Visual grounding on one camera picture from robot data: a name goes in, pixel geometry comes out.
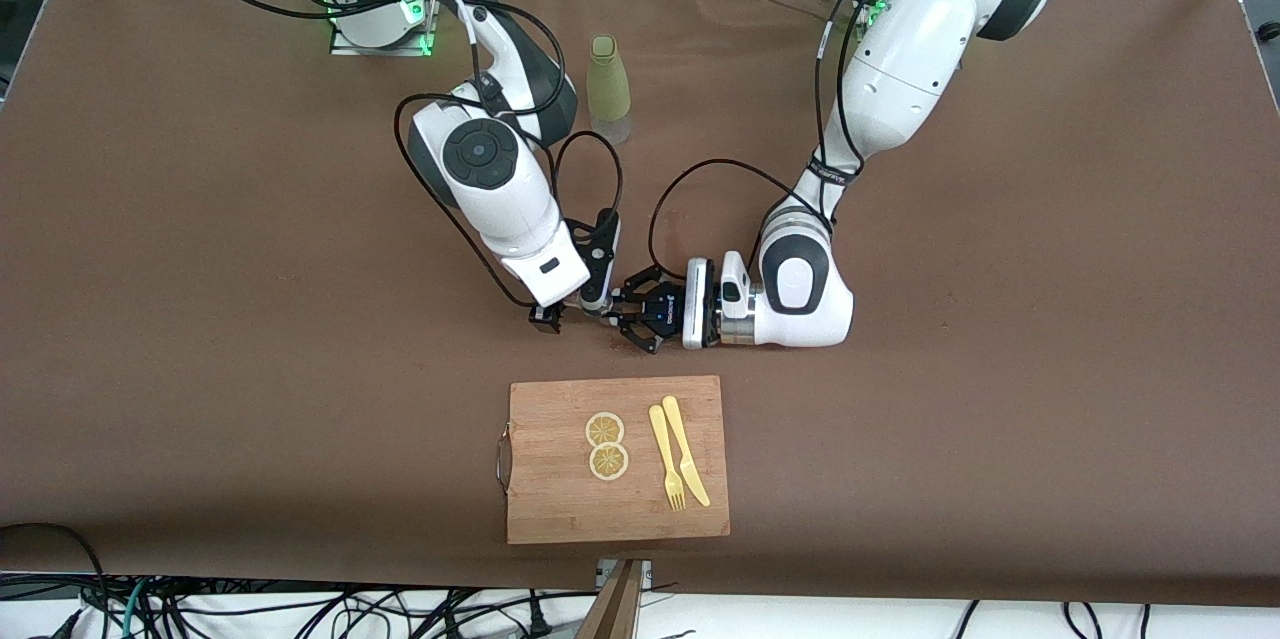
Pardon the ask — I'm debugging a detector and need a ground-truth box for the yellow plastic fork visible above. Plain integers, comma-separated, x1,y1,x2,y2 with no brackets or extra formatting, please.
648,404,688,512

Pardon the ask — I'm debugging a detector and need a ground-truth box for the yellow plastic knife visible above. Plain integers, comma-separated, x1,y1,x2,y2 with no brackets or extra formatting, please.
661,395,712,508

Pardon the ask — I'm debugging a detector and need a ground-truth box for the green sleeved glass bottle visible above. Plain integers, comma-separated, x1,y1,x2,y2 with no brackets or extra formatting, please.
586,35,633,146

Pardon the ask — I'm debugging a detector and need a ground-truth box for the brown table cover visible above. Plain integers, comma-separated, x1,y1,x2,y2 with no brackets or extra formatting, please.
0,0,1280,608

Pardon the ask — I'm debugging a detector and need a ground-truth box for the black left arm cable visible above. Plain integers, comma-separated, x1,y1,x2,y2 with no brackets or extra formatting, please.
648,0,906,268

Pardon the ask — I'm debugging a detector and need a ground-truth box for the wooden cutting board with handle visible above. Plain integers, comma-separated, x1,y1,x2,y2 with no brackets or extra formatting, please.
496,375,731,546

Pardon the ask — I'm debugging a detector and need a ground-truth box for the metal support post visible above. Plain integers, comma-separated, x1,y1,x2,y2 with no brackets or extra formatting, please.
578,559,643,639

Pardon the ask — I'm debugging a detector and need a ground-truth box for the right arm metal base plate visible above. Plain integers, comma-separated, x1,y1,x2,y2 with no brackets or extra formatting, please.
328,0,441,58

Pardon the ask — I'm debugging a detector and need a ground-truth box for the thick black floor cable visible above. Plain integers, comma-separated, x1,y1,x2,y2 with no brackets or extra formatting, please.
0,522,111,639

